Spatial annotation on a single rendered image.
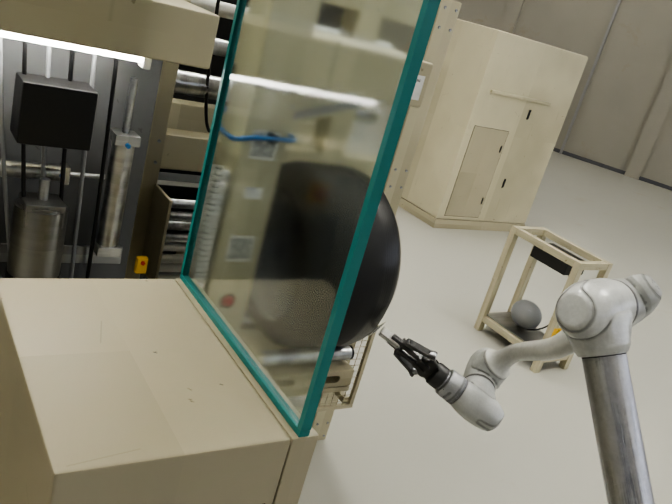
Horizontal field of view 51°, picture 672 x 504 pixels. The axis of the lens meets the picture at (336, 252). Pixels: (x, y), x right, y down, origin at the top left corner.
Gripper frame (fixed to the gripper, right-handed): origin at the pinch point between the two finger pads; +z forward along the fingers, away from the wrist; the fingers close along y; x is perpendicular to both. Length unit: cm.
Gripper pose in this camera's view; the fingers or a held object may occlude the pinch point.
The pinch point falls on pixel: (390, 337)
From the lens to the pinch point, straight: 210.0
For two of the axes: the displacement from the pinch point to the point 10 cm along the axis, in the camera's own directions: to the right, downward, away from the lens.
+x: 4.0, -5.4, 7.4
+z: -7.8, -6.2, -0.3
